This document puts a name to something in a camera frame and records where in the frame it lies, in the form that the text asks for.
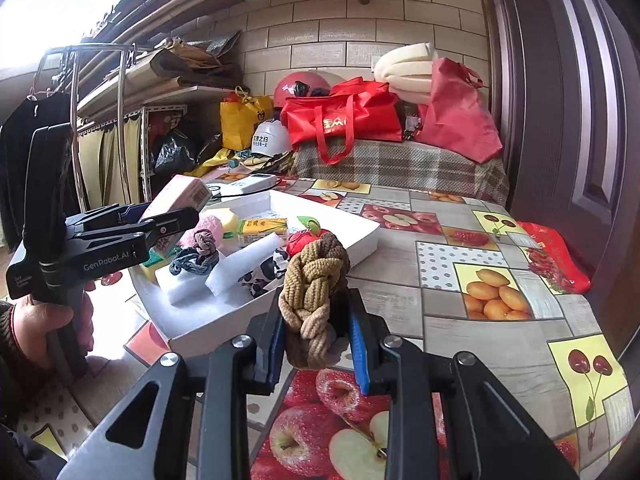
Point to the brown wooden door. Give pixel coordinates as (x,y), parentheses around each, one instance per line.
(575,110)

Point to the white helmet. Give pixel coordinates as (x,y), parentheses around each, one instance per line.
(270,137)

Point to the black hanging garment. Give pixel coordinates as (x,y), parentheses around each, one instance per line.
(15,160)

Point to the dark brown knotted scrunchie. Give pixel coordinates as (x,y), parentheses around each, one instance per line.
(202,241)

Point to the plaid blanket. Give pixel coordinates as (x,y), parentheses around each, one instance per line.
(410,165)

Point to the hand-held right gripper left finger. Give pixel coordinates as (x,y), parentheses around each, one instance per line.
(276,360)

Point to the pink plush puff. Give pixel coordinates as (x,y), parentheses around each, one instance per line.
(212,225)

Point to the brown bags on shelf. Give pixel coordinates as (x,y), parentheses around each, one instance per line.
(190,60)

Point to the pink tissue packet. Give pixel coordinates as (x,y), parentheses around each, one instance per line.
(175,195)

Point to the black plastic bag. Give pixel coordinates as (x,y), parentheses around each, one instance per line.
(172,152)

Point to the yellow shopping bag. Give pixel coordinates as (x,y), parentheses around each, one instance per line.
(240,125)

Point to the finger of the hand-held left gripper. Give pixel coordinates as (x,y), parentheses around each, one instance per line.
(170,225)
(131,212)

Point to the brown braided scrunchie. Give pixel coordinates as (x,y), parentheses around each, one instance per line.
(310,300)

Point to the cream foam roll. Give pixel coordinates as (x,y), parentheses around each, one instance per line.
(405,72)

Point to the yellow snack packet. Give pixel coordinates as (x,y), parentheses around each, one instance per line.
(260,227)

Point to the yellow curtain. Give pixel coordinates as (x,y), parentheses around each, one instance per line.
(107,165)

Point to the red plush apple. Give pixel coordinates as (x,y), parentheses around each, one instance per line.
(300,245)

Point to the blue braided scrunchie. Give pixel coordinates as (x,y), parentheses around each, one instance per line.
(190,262)

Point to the white round charger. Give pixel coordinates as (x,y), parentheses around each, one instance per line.
(216,189)

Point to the cow print cloth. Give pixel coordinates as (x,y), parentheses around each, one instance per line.
(265,272)

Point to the yellow plastic bag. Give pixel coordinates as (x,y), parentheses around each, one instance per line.
(215,157)

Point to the red helmet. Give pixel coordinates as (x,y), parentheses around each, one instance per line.
(292,87)

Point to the person's left hand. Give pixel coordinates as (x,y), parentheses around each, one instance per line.
(30,327)

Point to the metal shelf unit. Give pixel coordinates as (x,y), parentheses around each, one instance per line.
(146,150)

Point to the pinkish red fabric bag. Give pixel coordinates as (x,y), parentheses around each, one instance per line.
(455,115)

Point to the white cardboard tray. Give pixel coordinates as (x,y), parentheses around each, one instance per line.
(360,235)

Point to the red printed bag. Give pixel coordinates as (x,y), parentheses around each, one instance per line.
(550,255)

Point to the red tote bag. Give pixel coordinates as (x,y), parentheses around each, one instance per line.
(345,115)

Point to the white power bank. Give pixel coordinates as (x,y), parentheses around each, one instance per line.
(250,182)

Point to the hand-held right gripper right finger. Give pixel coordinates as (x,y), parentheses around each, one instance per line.
(357,350)

